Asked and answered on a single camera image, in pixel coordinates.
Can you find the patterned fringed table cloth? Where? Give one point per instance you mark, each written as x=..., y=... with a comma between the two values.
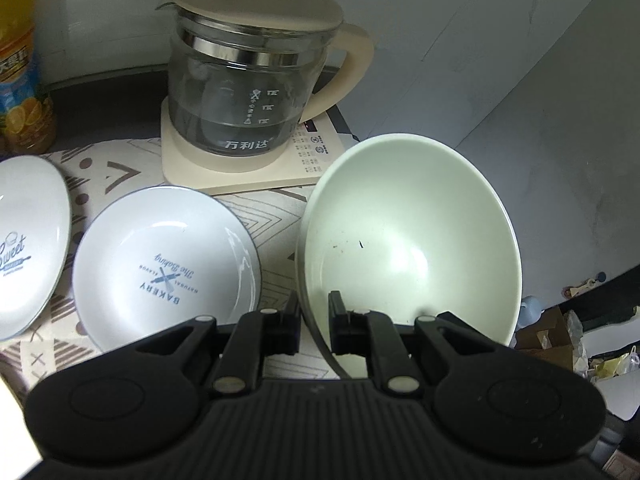
x=280, y=220

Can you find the orange juice bottle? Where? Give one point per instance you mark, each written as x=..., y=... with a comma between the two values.
x=20, y=85

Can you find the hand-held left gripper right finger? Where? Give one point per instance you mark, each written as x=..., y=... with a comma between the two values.
x=342, y=325

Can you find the glass electric kettle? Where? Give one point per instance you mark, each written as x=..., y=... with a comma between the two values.
x=240, y=85

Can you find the yellow plastic bag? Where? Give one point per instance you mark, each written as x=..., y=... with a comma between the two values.
x=617, y=360

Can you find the cardboard box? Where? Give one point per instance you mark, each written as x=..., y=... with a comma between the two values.
x=547, y=342

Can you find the pale green bowl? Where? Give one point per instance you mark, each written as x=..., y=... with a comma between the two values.
x=400, y=240

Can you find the cream kettle base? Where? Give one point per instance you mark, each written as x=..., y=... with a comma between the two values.
x=300, y=165

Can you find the white plate with utensil print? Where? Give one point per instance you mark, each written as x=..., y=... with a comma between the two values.
x=165, y=240

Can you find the blue-grey bottle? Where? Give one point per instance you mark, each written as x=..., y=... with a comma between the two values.
x=530, y=312

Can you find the white plate with script print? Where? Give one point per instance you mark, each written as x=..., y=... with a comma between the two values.
x=30, y=220

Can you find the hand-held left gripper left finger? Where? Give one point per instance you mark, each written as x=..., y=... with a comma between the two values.
x=287, y=330

